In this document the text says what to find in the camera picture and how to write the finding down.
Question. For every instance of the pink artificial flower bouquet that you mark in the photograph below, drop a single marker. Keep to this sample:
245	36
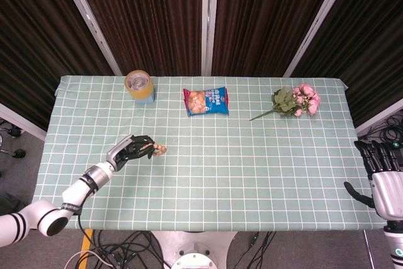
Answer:
302	100

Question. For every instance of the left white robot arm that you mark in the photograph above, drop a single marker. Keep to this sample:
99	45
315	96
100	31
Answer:
75	191

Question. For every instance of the yellowish packing tape roll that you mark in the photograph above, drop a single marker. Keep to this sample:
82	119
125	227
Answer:
142	93

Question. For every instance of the low aluminium partition rail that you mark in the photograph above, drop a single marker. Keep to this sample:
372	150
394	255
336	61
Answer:
381	116
22	122

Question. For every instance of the blue snack bag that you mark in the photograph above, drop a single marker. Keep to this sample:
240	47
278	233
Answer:
206	102

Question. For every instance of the green checked tablecloth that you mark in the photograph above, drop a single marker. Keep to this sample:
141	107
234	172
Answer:
220	171

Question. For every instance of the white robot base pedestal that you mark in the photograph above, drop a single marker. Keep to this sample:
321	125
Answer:
192	247

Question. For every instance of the slanted aluminium partition post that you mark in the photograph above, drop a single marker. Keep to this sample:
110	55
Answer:
91	26
318	23

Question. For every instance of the black box with green lights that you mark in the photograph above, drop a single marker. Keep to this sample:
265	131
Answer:
398	146

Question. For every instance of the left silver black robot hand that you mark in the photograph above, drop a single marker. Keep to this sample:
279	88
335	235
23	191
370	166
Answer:
121	151

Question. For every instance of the upright aluminium partition post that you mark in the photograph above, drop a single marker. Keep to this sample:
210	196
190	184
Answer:
209	20

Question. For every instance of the black chair base casters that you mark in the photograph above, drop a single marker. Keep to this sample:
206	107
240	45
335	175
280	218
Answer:
18	153

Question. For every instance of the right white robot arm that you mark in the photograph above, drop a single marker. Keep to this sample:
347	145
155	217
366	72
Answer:
395	247

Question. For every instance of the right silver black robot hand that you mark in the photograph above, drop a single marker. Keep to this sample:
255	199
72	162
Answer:
387	193

